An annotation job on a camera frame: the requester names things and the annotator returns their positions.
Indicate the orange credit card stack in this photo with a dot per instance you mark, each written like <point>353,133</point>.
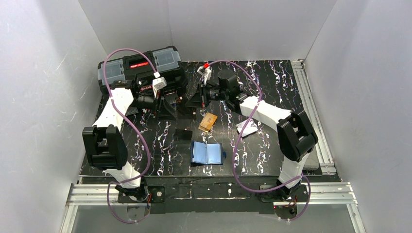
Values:
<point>207,122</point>

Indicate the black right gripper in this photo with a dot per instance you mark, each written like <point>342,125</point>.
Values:
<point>203,95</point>

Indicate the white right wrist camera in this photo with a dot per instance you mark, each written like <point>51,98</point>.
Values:
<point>205,72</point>

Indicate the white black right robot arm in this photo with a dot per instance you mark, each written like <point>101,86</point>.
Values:
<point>296,135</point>

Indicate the black red toolbox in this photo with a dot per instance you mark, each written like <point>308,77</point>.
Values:
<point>166,61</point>

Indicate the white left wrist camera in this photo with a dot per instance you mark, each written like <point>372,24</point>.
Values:
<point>157,85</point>

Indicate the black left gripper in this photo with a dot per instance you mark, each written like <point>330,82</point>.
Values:
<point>165,97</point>

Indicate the navy blue card holder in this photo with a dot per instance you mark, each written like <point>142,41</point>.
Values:
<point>207,154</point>

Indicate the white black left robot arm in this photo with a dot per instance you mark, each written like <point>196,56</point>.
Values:
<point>105,148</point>

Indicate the white card stack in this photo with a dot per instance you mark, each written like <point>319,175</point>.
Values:
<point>250,128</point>

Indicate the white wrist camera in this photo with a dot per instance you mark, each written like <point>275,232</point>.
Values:
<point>205,72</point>
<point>157,85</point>

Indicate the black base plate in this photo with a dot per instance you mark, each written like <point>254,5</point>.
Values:
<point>216,194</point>

